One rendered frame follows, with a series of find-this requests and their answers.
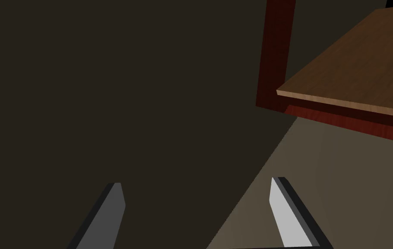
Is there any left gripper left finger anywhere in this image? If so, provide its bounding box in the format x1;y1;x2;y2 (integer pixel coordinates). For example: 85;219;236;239
67;182;126;249

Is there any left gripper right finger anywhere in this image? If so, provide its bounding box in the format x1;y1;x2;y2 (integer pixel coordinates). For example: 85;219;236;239
269;176;333;249

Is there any brown wooden table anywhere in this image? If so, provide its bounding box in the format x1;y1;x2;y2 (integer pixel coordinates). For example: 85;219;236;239
255;0;393;147

